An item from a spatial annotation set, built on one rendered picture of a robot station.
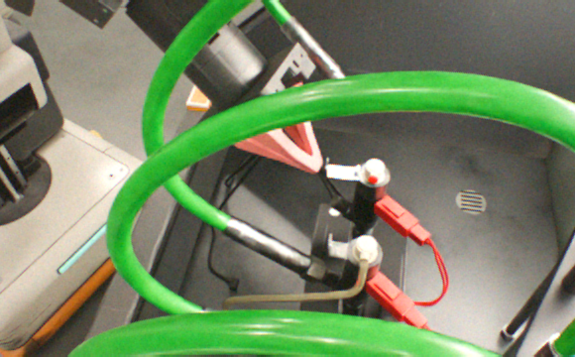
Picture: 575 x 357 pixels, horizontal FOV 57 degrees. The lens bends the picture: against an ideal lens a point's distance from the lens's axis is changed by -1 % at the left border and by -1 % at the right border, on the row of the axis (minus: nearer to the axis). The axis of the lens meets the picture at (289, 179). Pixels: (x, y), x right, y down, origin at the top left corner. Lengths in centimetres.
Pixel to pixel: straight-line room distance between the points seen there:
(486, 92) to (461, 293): 57
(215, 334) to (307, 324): 3
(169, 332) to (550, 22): 65
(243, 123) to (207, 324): 8
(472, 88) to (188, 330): 12
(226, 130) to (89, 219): 133
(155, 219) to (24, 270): 90
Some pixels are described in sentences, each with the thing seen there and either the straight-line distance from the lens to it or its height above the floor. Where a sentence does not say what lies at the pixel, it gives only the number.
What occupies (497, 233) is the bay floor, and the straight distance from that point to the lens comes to 81.
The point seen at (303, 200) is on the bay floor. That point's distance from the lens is 79.
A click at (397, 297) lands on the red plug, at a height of 108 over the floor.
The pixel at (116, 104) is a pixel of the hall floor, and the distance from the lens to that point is 224.
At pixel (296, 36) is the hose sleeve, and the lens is 53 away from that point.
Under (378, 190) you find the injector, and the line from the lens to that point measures 47.
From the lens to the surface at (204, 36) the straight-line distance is 29.
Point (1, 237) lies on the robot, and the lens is 159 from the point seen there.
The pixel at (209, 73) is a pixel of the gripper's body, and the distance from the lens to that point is 42.
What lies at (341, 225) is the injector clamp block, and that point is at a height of 98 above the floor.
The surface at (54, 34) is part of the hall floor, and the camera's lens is 272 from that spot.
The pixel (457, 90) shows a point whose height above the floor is 135.
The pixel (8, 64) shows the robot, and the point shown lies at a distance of 119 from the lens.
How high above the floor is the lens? 146
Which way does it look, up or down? 51 degrees down
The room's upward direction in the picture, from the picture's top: straight up
